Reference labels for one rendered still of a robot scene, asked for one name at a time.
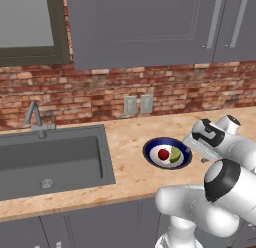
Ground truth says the grey tap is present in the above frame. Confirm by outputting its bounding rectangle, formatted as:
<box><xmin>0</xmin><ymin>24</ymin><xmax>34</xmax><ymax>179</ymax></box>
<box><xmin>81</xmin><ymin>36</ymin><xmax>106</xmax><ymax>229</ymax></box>
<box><xmin>24</xmin><ymin>100</ymin><xmax>57</xmax><ymax>139</ymax></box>

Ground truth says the grey sink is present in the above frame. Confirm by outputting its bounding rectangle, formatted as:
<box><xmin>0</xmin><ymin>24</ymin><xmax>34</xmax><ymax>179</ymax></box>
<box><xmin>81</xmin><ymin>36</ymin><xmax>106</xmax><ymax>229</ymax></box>
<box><xmin>0</xmin><ymin>124</ymin><xmax>117</xmax><ymax>202</ymax></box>

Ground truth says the grey base cupboard door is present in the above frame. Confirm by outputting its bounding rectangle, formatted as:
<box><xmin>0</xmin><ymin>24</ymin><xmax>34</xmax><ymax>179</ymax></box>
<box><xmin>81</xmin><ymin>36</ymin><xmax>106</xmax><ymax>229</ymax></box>
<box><xmin>39</xmin><ymin>197</ymin><xmax>161</xmax><ymax>248</ymax></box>
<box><xmin>0</xmin><ymin>216</ymin><xmax>50</xmax><ymax>248</ymax></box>

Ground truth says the grey wall cupboard door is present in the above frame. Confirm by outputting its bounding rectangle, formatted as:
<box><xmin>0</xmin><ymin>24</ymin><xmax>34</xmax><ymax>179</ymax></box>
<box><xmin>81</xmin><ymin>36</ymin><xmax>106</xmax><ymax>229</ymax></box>
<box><xmin>65</xmin><ymin>0</ymin><xmax>225</xmax><ymax>71</ymax></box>
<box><xmin>212</xmin><ymin>0</ymin><xmax>256</xmax><ymax>64</ymax></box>

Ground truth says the green lemon wedge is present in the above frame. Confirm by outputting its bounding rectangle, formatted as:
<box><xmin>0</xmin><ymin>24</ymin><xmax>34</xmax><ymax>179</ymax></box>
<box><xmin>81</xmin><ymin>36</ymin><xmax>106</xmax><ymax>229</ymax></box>
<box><xmin>169</xmin><ymin>146</ymin><xmax>182</xmax><ymax>164</ymax></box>

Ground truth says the red apple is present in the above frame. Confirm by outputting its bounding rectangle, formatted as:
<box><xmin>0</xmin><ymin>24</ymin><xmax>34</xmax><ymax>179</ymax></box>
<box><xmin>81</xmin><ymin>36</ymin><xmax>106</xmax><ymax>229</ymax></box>
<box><xmin>157</xmin><ymin>148</ymin><xmax>170</xmax><ymax>161</ymax></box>

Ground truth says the dark framed window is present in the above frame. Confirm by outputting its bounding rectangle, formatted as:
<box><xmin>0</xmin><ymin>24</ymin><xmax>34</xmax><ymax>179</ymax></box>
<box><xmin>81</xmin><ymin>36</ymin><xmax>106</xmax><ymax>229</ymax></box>
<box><xmin>0</xmin><ymin>0</ymin><xmax>72</xmax><ymax>68</ymax></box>

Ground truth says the blue and white bowl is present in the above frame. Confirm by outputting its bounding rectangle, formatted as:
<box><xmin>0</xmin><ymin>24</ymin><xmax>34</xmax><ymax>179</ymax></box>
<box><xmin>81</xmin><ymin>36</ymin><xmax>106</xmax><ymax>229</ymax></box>
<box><xmin>142</xmin><ymin>137</ymin><xmax>193</xmax><ymax>170</ymax></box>

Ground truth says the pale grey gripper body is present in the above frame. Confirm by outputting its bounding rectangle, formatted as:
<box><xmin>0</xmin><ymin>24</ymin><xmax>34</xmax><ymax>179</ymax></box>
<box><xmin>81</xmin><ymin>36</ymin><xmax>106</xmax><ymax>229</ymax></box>
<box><xmin>182</xmin><ymin>132</ymin><xmax>222</xmax><ymax>162</ymax></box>

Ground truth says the grey wall socket plate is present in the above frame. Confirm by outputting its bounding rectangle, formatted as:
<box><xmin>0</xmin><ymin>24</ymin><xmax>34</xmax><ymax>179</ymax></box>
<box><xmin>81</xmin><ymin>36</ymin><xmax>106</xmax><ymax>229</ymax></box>
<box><xmin>123</xmin><ymin>95</ymin><xmax>138</xmax><ymax>116</ymax></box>
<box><xmin>139</xmin><ymin>93</ymin><xmax>154</xmax><ymax>114</ymax></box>

